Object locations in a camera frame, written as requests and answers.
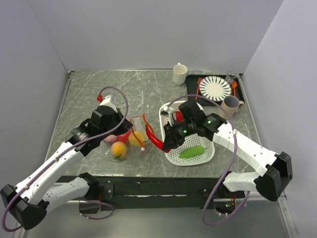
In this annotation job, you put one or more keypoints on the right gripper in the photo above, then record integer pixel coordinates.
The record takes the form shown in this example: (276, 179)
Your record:
(171, 142)

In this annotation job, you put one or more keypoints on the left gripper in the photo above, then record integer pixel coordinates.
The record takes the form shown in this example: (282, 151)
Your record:
(126, 126)

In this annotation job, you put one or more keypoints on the red chili pepper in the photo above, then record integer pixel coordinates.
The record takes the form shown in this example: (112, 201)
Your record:
(158, 143)

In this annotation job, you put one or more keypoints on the purple onion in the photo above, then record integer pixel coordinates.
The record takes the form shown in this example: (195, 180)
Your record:
(110, 139)

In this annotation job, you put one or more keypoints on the red wrinkled fruit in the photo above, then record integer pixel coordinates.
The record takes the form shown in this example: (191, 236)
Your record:
(177, 116)

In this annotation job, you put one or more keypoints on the red apple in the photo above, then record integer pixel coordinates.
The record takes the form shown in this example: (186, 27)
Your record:
(124, 138)

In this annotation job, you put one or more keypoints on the clear zip top bag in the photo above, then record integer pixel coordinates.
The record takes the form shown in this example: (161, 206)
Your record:
(138, 124)

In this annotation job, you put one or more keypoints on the orange fruit with leaf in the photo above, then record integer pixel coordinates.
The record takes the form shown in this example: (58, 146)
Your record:
(118, 149)

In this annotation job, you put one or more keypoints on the yellow lemon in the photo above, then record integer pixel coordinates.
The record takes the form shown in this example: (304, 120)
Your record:
(137, 138)

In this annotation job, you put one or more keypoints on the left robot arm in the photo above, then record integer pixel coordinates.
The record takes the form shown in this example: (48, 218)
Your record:
(29, 201)

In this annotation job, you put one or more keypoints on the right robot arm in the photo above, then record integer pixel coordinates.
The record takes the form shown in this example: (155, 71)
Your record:
(272, 171)

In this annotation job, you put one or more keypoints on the white perforated basket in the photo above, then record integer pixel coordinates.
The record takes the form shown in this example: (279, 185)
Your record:
(190, 141)

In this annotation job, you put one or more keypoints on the green bitter gourd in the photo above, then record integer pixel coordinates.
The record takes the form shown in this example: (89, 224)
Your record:
(192, 151)

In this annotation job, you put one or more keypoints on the black tray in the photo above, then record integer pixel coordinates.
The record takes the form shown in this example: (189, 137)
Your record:
(191, 85)

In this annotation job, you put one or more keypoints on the orange fork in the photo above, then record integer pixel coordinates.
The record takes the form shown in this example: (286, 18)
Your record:
(198, 87)

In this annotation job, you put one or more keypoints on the white mug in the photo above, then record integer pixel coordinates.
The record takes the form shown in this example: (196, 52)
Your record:
(179, 74)

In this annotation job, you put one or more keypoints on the striped white plate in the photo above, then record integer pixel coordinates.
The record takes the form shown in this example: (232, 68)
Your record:
(214, 88)

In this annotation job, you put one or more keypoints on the beige mug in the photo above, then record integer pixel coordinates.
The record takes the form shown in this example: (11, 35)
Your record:
(231, 105)

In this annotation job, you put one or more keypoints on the orange spoon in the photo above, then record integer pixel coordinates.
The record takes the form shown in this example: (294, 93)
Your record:
(233, 86)

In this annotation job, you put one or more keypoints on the clear glass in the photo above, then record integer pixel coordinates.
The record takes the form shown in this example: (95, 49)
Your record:
(230, 76)

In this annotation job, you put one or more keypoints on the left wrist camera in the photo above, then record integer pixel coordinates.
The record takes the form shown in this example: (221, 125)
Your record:
(109, 101)

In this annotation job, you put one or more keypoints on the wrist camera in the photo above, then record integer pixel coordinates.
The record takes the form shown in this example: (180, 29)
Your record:
(167, 113)
(109, 101)

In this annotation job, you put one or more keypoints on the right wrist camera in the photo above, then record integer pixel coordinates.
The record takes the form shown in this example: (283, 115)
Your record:
(167, 113)

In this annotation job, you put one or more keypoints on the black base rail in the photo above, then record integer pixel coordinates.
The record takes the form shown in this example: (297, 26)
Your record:
(147, 192)

